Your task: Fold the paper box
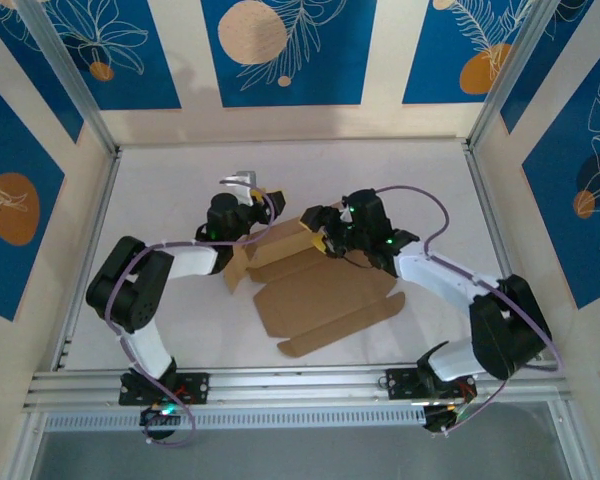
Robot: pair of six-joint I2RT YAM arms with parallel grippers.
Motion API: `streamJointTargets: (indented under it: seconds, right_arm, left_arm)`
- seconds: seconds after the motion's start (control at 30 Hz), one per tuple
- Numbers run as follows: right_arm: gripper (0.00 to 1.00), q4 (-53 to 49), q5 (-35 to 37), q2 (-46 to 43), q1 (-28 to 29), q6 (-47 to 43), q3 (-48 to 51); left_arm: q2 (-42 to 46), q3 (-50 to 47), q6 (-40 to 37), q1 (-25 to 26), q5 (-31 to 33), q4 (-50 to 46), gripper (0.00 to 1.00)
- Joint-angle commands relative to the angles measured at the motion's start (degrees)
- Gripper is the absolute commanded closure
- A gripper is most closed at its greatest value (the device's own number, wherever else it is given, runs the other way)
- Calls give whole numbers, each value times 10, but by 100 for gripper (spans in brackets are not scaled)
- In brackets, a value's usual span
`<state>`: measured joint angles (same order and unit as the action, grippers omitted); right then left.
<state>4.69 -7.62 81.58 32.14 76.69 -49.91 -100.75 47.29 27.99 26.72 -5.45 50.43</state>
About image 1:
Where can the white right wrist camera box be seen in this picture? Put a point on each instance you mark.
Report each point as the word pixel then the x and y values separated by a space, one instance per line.
pixel 346 216

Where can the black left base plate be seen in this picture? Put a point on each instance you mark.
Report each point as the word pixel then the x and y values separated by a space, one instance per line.
pixel 195 387

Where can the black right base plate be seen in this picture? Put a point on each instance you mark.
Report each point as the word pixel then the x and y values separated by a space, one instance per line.
pixel 402 385

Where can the aluminium frame post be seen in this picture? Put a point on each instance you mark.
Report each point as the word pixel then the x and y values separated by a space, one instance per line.
pixel 70 75
pixel 512 75

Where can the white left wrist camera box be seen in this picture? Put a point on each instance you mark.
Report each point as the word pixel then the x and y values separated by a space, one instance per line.
pixel 240 185

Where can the aluminium right frame post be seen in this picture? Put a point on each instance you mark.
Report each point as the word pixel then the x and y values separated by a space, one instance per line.
pixel 512 75

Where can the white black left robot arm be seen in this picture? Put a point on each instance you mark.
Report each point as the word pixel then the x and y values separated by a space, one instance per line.
pixel 195 260

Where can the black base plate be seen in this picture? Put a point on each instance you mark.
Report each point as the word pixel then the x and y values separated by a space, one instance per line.
pixel 402 385
pixel 195 387

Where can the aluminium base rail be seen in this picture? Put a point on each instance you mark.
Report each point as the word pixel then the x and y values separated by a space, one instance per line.
pixel 290 387

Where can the brown cardboard box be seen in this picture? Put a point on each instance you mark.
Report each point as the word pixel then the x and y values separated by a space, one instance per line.
pixel 320 295

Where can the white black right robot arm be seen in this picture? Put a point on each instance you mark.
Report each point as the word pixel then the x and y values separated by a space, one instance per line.
pixel 440 280

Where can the aluminium left frame post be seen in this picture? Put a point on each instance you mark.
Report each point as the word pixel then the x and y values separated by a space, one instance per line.
pixel 70 75

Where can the aluminium right side rail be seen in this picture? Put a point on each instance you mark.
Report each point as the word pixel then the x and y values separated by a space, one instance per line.
pixel 475 162

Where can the aluminium left side rail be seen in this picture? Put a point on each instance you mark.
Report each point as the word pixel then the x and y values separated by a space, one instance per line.
pixel 105 185

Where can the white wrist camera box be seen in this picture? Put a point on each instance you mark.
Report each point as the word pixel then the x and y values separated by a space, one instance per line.
pixel 240 185
pixel 346 216

